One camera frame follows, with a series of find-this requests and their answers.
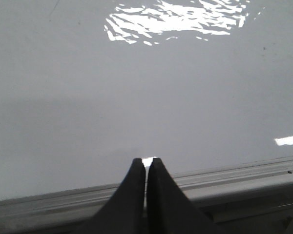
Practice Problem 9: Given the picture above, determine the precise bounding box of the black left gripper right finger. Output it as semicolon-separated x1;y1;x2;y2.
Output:
146;158;225;234

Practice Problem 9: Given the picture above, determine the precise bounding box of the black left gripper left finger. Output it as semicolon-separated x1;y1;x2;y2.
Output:
73;158;146;234

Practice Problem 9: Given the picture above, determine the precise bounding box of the grey cabinet below whiteboard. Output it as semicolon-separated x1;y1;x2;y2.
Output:
200;194;293;234

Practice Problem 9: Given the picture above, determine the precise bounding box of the white whiteboard with aluminium frame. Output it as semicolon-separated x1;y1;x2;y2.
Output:
0;0;293;234

